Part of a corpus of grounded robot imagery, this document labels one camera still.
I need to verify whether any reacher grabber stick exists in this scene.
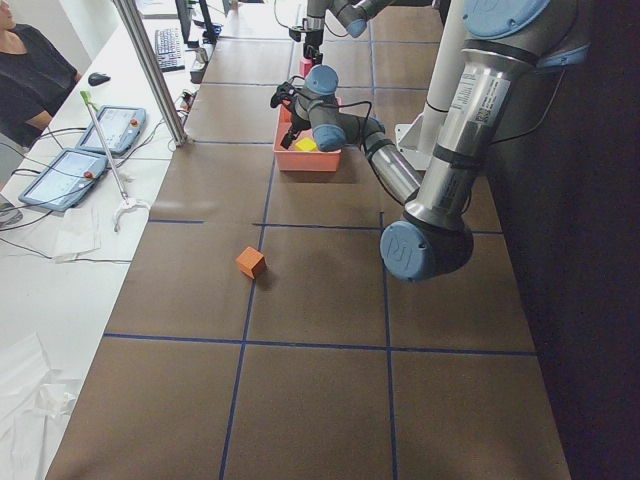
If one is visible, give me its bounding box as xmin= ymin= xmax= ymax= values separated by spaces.
xmin=80 ymin=90 xmax=151 ymax=233

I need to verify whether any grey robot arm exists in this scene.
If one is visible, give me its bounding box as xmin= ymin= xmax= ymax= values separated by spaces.
xmin=271 ymin=1 xmax=593 ymax=282
xmin=288 ymin=0 xmax=392 ymax=65

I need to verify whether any white paper sheet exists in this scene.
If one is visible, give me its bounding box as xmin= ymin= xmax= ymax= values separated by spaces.
xmin=53 ymin=207 xmax=101 ymax=262

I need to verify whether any yellow foam block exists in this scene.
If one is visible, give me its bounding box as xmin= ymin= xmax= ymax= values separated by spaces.
xmin=294 ymin=138 xmax=318 ymax=152

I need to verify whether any pink foam block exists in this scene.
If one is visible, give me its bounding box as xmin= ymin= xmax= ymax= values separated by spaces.
xmin=299 ymin=58 xmax=314 ymax=78

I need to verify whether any pink plastic bin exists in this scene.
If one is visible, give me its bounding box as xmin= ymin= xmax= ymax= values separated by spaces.
xmin=273 ymin=103 xmax=341 ymax=172

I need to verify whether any person in black shirt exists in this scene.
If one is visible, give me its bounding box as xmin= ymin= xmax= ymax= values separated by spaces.
xmin=1 ymin=1 xmax=82 ymax=148

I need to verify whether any far teach pendant tablet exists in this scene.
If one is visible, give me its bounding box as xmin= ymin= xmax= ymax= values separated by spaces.
xmin=76 ymin=105 xmax=146 ymax=156

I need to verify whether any teach pendant tablet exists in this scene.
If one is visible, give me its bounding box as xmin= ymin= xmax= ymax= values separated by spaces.
xmin=18 ymin=148 xmax=107 ymax=212
xmin=76 ymin=105 xmax=146 ymax=156

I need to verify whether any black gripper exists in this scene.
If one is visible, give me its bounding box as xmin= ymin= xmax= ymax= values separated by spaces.
xmin=288 ymin=17 xmax=323 ymax=58
xmin=270 ymin=82 xmax=311 ymax=149

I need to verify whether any black keyboard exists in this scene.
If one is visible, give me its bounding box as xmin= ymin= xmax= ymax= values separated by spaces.
xmin=154 ymin=28 xmax=185 ymax=72

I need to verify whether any aluminium frame post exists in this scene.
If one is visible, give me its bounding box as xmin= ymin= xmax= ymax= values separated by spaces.
xmin=113 ymin=0 xmax=188 ymax=147

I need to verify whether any black computer mouse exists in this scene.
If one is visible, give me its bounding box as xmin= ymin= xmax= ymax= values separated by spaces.
xmin=87 ymin=72 xmax=111 ymax=86

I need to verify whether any orange foam block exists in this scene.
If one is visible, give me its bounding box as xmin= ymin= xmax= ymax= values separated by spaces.
xmin=236 ymin=246 xmax=267 ymax=280

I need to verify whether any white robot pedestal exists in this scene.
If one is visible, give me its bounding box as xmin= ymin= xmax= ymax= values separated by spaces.
xmin=395 ymin=0 xmax=467 ymax=171

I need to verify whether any crumpled white cloth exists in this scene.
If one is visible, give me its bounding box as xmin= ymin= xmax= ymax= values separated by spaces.
xmin=1 ymin=334 xmax=81 ymax=479

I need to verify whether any near teach pendant tablet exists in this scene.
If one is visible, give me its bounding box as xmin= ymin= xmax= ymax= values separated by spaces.
xmin=18 ymin=148 xmax=107 ymax=212

